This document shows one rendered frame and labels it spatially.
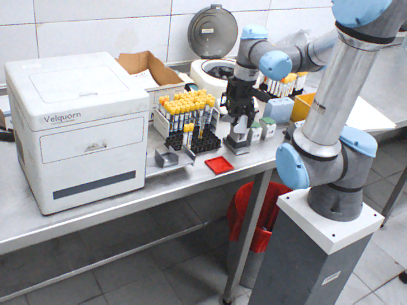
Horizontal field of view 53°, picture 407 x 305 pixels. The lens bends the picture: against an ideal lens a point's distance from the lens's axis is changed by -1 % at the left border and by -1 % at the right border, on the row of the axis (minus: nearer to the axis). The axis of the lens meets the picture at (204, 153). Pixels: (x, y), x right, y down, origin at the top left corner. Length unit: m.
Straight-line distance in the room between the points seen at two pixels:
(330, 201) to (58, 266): 1.11
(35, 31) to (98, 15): 0.23
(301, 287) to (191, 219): 0.81
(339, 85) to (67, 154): 0.62
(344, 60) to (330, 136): 0.18
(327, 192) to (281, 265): 0.31
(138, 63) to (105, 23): 0.19
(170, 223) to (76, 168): 0.96
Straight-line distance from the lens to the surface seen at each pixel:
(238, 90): 1.24
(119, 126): 1.00
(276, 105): 1.49
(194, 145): 1.31
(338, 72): 0.87
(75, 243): 1.84
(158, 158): 1.19
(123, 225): 1.90
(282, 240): 1.27
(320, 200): 1.14
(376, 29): 0.82
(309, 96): 1.65
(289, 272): 1.30
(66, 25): 1.56
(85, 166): 1.03
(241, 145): 1.36
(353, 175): 1.09
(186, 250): 2.18
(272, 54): 1.10
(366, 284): 2.35
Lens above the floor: 1.64
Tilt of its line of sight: 35 degrees down
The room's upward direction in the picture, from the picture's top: 10 degrees clockwise
